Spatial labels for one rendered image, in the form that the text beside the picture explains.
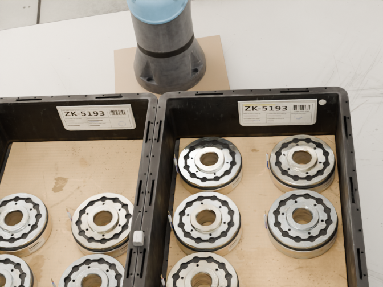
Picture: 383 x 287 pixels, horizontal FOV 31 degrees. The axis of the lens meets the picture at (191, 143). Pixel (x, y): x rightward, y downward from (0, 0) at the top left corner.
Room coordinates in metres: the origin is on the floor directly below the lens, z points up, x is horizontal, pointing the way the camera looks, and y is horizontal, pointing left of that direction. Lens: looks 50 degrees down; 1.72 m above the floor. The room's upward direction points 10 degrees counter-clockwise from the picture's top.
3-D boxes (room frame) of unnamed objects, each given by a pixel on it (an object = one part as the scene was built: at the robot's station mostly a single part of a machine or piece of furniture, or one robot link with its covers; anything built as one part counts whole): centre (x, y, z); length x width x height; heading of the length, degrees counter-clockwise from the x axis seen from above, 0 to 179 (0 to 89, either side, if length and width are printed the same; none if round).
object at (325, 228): (0.54, -0.14, 0.86); 0.10 x 0.10 x 0.01
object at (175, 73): (1.04, 0.01, 0.78); 0.15 x 0.15 x 0.10
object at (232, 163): (0.68, -0.02, 0.86); 0.10 x 0.10 x 0.01
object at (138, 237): (0.51, 0.09, 0.94); 0.02 x 0.01 x 0.01; 168
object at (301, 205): (0.54, -0.14, 0.86); 0.05 x 0.05 x 0.01
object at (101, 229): (0.60, 0.15, 0.86); 0.05 x 0.05 x 0.01
